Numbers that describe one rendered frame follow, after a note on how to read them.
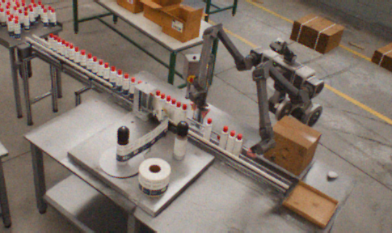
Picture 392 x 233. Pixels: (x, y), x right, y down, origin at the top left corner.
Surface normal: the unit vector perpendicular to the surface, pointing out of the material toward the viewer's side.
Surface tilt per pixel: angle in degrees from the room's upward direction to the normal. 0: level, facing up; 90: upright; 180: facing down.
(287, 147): 90
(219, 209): 0
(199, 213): 0
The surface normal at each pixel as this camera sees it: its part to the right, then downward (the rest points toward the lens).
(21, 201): 0.12, -0.83
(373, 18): -0.72, 0.30
